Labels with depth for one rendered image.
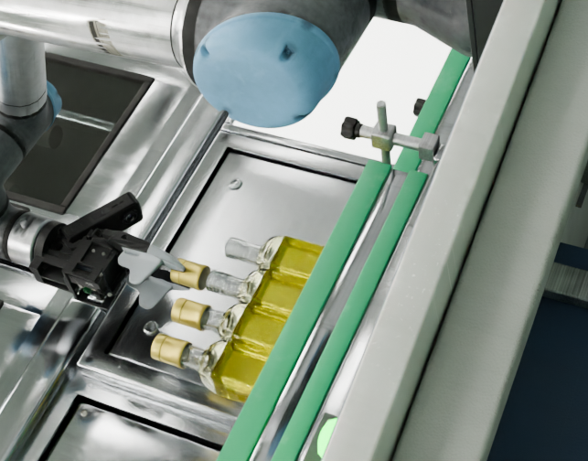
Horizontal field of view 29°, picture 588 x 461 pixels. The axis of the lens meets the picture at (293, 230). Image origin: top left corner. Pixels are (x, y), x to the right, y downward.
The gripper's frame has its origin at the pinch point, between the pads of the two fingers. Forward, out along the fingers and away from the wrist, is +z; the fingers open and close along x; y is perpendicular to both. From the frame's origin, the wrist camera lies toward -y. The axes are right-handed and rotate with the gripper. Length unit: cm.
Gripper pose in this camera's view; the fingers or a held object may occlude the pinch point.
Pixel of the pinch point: (181, 272)
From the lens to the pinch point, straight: 155.1
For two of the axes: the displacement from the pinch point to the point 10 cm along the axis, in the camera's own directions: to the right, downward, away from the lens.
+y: -4.0, 7.6, -5.1
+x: -1.2, -6.0, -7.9
